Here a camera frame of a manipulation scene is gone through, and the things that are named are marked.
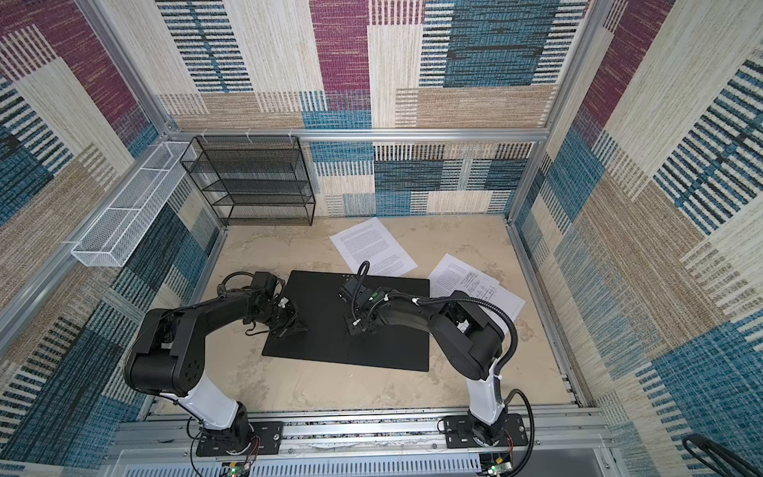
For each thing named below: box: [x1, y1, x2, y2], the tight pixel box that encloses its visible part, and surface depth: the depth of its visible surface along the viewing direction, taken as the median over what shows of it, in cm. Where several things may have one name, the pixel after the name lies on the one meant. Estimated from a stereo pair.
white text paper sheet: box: [329, 216, 419, 278], surface depth 114 cm
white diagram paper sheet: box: [427, 266, 527, 335], surface depth 104 cm
